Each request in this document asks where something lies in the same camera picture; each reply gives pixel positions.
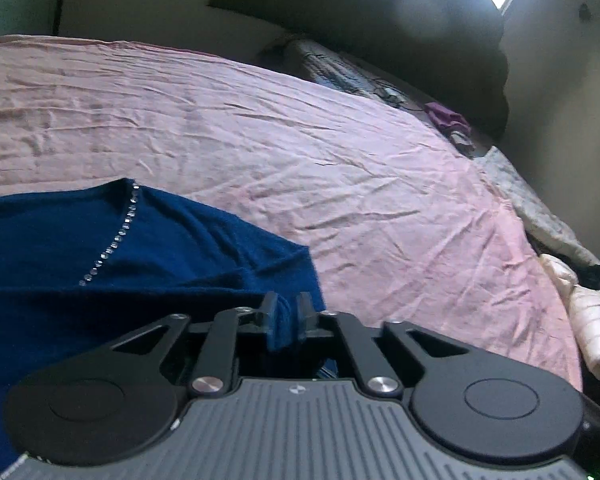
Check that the dark blue knit sweater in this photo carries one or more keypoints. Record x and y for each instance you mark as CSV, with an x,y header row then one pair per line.
x,y
130,255

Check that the pink bedsheet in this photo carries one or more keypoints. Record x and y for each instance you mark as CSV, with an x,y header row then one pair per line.
x,y
280,150

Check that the cream quilted cloth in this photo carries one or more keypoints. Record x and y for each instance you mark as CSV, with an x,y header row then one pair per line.
x,y
592,320

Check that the dark upholstered headboard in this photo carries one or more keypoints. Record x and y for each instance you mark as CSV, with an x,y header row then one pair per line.
x,y
380,25

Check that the purple cloth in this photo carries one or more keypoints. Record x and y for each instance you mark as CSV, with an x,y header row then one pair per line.
x,y
447,116

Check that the dark wall hook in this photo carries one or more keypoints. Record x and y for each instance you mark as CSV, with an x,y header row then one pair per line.
x,y
584,10

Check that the white patterned blanket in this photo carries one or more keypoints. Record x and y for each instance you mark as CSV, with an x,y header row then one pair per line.
x,y
530,205

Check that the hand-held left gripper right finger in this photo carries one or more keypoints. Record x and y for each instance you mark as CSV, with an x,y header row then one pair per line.
x,y
306,316

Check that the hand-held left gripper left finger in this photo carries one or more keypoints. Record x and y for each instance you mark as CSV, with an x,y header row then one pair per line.
x,y
269,317

